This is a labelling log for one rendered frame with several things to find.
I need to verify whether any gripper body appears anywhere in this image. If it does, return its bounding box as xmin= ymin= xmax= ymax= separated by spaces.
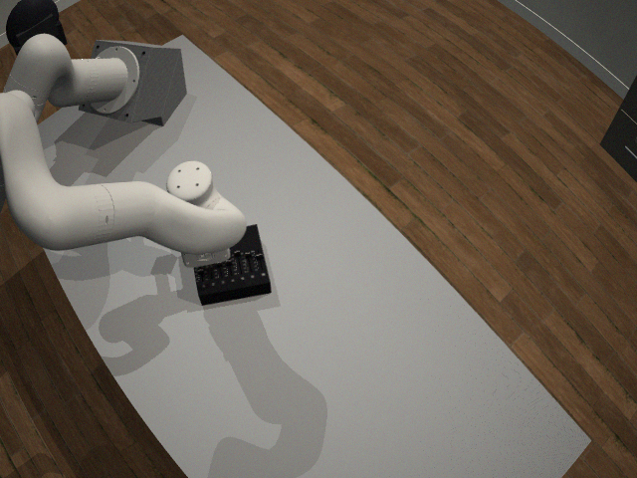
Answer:
xmin=181 ymin=248 xmax=230 ymax=268

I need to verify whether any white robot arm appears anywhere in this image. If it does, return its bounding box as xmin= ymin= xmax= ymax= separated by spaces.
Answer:
xmin=0 ymin=34 xmax=247 ymax=255

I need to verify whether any black lighting desk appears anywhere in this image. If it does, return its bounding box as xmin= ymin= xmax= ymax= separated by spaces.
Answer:
xmin=194 ymin=224 xmax=272 ymax=306

